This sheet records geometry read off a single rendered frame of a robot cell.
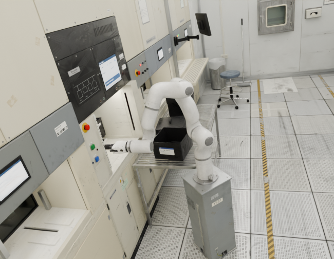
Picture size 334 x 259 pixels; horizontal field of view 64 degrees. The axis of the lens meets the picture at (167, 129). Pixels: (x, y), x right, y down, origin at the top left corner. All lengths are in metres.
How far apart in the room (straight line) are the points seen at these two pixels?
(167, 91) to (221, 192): 0.89
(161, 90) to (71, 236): 1.03
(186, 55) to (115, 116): 2.95
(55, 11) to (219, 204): 1.67
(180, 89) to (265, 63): 4.88
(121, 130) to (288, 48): 4.54
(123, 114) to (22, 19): 1.29
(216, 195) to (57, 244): 1.09
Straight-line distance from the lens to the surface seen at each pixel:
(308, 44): 6.39
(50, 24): 1.72
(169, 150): 2.28
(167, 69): 3.78
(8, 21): 1.51
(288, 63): 6.42
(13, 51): 1.48
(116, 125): 2.61
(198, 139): 1.79
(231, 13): 6.18
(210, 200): 2.04
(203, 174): 2.00
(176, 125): 2.68
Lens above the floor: 2.02
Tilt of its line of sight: 26 degrees down
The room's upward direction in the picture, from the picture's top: 11 degrees counter-clockwise
